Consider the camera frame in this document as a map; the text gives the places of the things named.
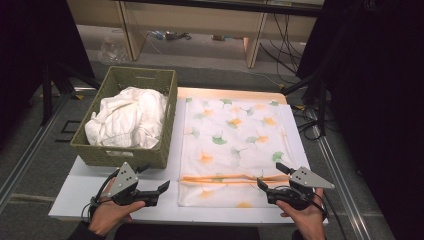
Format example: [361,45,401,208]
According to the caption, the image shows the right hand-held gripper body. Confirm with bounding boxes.
[266,166,336,211]

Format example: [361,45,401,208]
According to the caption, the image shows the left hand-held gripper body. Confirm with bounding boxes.
[99,161,161,207]

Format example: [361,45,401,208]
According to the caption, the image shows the green woven basket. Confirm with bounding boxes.
[69,65,178,170]

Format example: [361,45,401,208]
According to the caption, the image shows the white cloth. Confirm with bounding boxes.
[84,86,169,150]

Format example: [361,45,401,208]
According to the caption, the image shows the leaf print pillowcase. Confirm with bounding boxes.
[177,96,299,209]

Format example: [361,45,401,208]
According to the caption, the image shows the person's left hand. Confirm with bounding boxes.
[87,199,147,238]

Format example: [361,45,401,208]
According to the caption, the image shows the person's right hand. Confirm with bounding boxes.
[276,187,330,240]

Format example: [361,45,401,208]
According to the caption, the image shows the person's dark legs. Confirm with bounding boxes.
[112,222,262,240]

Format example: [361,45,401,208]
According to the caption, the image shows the black metal stand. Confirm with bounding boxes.
[39,62,103,128]
[282,73,330,138]

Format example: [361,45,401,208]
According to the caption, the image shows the dark curtain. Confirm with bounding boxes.
[295,0,424,240]
[0,0,96,151]

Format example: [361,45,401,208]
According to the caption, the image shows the clear plastic bag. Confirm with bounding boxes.
[97,34,130,66]

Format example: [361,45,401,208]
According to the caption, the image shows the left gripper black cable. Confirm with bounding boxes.
[81,169,122,222]

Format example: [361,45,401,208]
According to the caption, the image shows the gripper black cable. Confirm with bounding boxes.
[312,191,330,222]
[81,169,122,222]

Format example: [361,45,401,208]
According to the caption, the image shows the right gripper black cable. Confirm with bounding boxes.
[312,191,330,222]

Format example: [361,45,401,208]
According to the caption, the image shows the metal floor rail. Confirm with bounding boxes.
[312,133,372,240]
[0,87,74,208]

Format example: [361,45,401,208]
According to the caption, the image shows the black floor cables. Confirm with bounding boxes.
[292,104,325,142]

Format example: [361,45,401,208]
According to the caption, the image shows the black hanging cables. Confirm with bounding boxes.
[259,13,304,85]

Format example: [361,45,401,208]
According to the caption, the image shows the blue cable bundle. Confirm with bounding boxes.
[145,29,193,43]

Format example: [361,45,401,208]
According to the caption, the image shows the light wooden desk frame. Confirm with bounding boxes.
[66,0,326,70]

